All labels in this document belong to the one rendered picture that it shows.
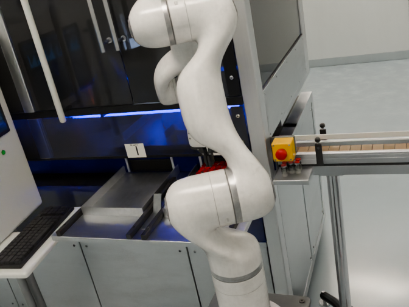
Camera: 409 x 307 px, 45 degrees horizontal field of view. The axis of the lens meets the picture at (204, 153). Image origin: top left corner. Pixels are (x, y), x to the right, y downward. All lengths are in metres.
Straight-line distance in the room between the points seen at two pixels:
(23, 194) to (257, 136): 1.03
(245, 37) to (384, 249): 1.67
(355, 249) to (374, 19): 3.83
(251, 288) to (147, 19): 0.61
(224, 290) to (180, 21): 0.59
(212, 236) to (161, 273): 1.25
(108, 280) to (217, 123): 1.59
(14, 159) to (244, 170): 1.35
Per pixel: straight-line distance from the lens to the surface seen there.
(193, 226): 1.02
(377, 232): 3.08
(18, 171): 2.20
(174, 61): 1.37
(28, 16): 1.95
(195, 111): 1.01
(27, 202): 2.23
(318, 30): 6.37
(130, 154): 2.01
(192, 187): 1.01
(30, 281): 2.45
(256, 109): 1.73
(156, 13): 1.05
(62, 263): 2.57
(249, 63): 1.69
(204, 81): 1.02
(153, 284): 2.36
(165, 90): 1.44
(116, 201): 1.94
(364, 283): 2.72
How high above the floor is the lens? 1.73
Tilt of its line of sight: 23 degrees down
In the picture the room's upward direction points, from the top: 12 degrees counter-clockwise
